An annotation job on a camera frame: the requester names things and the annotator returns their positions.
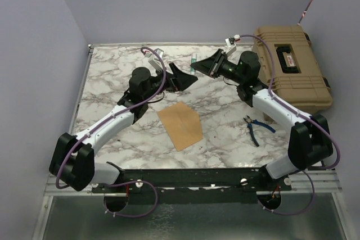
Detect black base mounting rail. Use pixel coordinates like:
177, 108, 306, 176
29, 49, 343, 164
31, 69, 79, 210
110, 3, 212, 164
91, 167, 291, 209

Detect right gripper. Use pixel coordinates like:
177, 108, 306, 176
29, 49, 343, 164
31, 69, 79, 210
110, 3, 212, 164
191, 49, 245, 85

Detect aluminium frame rail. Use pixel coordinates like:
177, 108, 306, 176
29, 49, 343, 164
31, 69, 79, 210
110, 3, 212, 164
43, 172, 95, 197

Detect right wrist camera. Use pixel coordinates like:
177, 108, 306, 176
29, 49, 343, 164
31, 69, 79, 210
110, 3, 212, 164
224, 34, 241, 56

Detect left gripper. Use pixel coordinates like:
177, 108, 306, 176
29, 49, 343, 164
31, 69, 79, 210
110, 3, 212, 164
143, 62, 197, 101

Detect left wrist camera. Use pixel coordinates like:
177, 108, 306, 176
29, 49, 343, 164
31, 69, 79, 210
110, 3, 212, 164
141, 48, 164, 70

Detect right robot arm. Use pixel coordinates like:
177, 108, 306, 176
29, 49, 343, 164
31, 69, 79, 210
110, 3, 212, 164
191, 49, 334, 190

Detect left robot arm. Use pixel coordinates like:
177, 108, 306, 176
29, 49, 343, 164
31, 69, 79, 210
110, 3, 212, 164
49, 63, 197, 192

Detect tan plastic tool case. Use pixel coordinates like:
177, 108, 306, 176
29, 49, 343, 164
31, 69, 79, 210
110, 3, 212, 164
253, 25, 332, 114

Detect white green glue stick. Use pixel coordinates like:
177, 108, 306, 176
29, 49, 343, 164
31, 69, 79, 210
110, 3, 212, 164
191, 53, 197, 73

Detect blue handled pliers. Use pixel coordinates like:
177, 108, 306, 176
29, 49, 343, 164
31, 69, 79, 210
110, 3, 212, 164
244, 115, 276, 147

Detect brown paper envelope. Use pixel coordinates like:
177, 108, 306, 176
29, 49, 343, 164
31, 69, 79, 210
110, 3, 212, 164
157, 102, 203, 151

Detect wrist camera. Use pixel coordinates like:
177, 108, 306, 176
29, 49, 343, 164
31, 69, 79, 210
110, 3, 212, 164
141, 48, 164, 70
224, 34, 241, 56

